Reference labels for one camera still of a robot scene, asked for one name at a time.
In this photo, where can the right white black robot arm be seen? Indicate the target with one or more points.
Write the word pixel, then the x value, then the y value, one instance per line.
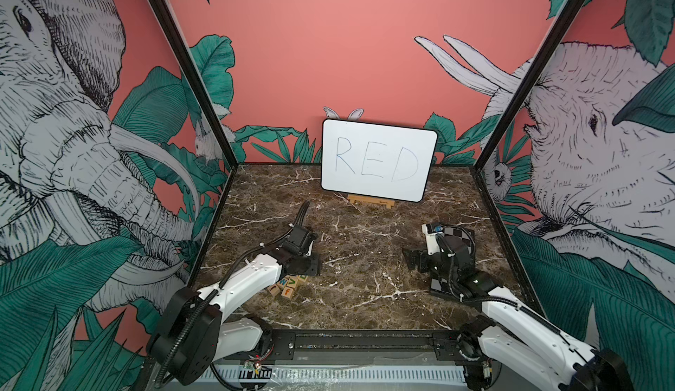
pixel 508 331

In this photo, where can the white slotted cable duct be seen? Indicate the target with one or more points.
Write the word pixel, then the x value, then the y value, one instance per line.
pixel 438 375

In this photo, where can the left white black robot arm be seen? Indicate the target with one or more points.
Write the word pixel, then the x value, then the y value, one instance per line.
pixel 193 332

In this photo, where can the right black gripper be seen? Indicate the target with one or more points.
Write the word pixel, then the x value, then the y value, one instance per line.
pixel 413 257

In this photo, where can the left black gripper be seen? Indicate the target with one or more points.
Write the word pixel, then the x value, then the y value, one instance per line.
pixel 315 264

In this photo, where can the black front mounting rail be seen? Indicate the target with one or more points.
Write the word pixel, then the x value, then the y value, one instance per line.
pixel 445 345

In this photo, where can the wooden block orange letter front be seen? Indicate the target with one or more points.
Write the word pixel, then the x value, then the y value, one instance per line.
pixel 288 293

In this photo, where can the left black frame post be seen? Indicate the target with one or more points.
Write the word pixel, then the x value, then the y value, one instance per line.
pixel 177 41

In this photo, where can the wooden block letter V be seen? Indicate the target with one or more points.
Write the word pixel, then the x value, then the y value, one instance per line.
pixel 292 282

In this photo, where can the right black frame post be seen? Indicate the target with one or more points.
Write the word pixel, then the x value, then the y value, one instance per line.
pixel 567 14

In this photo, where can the small wooden easel stand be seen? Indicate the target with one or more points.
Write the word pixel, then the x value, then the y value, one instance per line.
pixel 354 198

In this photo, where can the white dry-erase board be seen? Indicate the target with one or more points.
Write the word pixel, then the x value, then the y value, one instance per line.
pixel 376 160

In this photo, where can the black frame post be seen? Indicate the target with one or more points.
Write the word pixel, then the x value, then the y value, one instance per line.
pixel 567 14
pixel 177 41

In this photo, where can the wooden block far left front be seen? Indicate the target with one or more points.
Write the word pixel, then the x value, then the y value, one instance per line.
pixel 274 290

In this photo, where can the black white checkerboard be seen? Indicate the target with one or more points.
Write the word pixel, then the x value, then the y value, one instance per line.
pixel 455 291

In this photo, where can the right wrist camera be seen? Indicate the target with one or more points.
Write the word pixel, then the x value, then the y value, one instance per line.
pixel 432 232

